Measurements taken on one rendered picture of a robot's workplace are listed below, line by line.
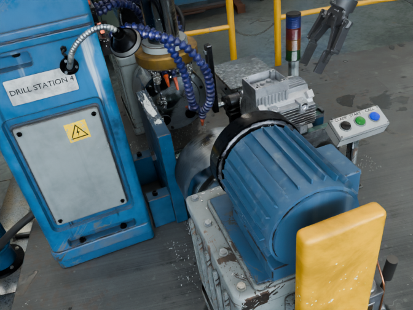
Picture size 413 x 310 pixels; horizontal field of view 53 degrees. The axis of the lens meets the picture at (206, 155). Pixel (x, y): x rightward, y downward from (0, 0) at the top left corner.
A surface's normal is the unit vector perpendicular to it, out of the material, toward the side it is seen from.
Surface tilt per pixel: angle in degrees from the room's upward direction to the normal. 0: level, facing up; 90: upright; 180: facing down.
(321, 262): 90
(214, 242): 0
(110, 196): 90
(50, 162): 90
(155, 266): 0
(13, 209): 0
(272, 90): 90
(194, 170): 47
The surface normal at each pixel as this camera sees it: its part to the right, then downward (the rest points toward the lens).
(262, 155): -0.47, -0.62
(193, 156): -0.68, -0.43
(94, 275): -0.12, -0.79
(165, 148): 0.34, 0.53
